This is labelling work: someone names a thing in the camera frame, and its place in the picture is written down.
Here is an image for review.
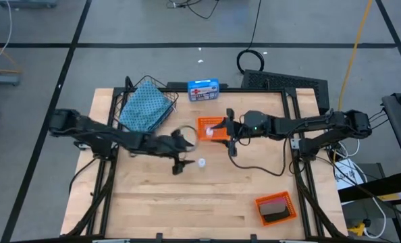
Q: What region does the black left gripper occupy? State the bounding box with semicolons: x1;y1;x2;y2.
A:
145;130;197;176

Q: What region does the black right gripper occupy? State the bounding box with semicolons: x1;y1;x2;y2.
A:
210;108;247;158

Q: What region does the blue patterned cloth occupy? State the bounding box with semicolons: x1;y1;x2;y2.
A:
118;80;175;133

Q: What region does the pink bandage roll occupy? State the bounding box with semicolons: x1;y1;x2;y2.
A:
259;197;288;216

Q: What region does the brown bandage roll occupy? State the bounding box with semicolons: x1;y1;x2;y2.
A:
263;209;291;223

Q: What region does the orange plastic mesh basket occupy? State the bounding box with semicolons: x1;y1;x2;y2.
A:
255;190;298;227
196;116;232;142

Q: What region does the blue first aid kit box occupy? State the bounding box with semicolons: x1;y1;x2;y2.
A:
187;78;221;103

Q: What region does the black perforated computer case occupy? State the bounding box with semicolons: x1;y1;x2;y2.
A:
241;69;330;117

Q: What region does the white paper sheet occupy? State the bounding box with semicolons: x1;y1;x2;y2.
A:
333;158;367;190

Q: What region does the yellow power plug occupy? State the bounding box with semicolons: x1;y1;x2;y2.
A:
347;219;370;237

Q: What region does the black equipment cart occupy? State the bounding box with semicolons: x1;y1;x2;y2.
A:
337;87;401;243

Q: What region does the grey floor base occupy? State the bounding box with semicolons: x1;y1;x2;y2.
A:
0;74;21;87

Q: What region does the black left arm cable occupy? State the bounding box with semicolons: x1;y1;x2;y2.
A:
176;125;200;151

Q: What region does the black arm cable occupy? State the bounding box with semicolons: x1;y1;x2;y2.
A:
228;133;289;177
176;125;200;151

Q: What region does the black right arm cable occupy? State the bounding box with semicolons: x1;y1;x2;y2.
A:
228;133;289;177

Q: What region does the black wire basket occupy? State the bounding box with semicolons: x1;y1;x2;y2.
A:
114;74;180;134

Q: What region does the coiled black floor cable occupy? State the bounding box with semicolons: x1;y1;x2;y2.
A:
236;0;265;76

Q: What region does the silver aluminium bracket strip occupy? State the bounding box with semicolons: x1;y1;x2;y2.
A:
92;238;131;243

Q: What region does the black floor cable bundle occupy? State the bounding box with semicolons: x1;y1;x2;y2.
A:
166;0;220;20

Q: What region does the yellow hanging cable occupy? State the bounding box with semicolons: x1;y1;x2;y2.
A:
0;33;22;75
337;0;373;112

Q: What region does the white power cable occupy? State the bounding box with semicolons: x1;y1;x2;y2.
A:
362;197;390;239

